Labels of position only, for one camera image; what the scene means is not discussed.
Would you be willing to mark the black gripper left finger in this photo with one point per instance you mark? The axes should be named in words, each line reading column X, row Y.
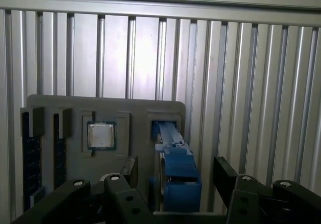
column 130, row 204

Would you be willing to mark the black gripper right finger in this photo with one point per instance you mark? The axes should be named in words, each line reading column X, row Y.
column 250, row 204

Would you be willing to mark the hard disk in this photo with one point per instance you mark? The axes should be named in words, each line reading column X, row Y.
column 180, row 163

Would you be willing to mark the silver CPU chip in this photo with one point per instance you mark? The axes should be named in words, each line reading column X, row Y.
column 101, row 134

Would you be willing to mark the dark RAM stick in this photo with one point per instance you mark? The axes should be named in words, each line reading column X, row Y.
column 59, row 158
column 31, row 158

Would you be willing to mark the grey parts rack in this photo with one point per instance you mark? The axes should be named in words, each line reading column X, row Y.
column 105, row 106

